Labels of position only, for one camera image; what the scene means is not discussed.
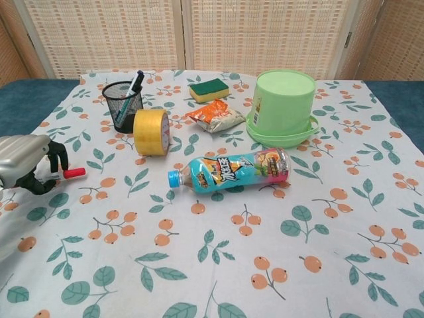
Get black cap marker pen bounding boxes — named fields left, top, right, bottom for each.
left=115, top=70, right=144, bottom=124

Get floral print tablecloth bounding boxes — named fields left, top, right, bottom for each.
left=0, top=68, right=424, bottom=318

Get yellow tape roll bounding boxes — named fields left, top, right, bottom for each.
left=132, top=108, right=171, bottom=156

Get green yellow sponge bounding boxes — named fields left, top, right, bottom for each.
left=188, top=78, right=230, bottom=103

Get black mesh pen holder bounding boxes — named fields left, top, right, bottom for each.
left=101, top=81, right=144, bottom=134

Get orange white snack bag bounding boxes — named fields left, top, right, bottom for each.
left=184, top=98, right=243, bottom=134

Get woven folding screen panel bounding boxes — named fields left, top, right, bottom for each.
left=337, top=0, right=424, bottom=82
left=0, top=0, right=46, bottom=87
left=180, top=0, right=352, bottom=81
left=15, top=0, right=187, bottom=81

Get teal label drink bottle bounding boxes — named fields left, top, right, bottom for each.
left=167, top=147, right=292, bottom=193

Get red capped marker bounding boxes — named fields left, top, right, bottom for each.
left=49, top=168, right=86, bottom=182

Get light green plastic bucket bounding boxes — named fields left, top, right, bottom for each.
left=245, top=69, right=321, bottom=149

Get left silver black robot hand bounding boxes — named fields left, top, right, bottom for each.
left=0, top=134, right=70, bottom=196

